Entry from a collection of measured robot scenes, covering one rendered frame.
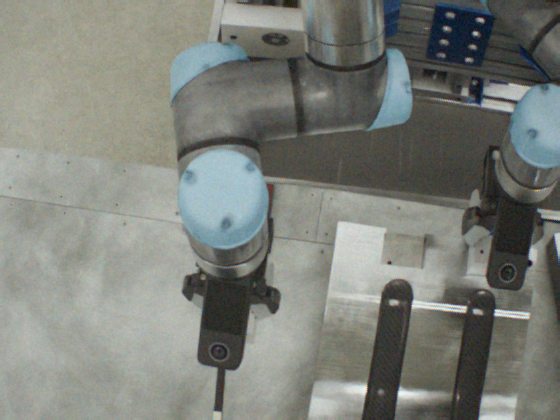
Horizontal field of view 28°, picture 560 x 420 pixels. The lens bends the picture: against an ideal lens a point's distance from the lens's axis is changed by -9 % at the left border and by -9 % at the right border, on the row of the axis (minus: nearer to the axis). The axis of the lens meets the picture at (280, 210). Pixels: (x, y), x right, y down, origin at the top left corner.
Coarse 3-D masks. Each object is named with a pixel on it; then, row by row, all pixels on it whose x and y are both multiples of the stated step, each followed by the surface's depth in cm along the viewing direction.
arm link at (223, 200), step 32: (192, 160) 107; (224, 160) 104; (256, 160) 109; (192, 192) 103; (224, 192) 103; (256, 192) 104; (192, 224) 104; (224, 224) 103; (256, 224) 106; (224, 256) 110
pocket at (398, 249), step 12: (384, 240) 148; (396, 240) 148; (408, 240) 147; (420, 240) 147; (384, 252) 148; (396, 252) 148; (408, 252) 148; (420, 252) 148; (384, 264) 147; (396, 264) 147; (408, 264) 147; (420, 264) 147
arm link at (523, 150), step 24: (528, 96) 109; (552, 96) 109; (528, 120) 108; (552, 120) 108; (504, 144) 116; (528, 144) 109; (552, 144) 107; (504, 168) 118; (528, 168) 113; (552, 168) 112
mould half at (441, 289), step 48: (336, 240) 146; (432, 240) 145; (336, 288) 144; (432, 288) 144; (480, 288) 143; (528, 288) 143; (336, 336) 142; (432, 336) 142; (336, 384) 140; (432, 384) 140
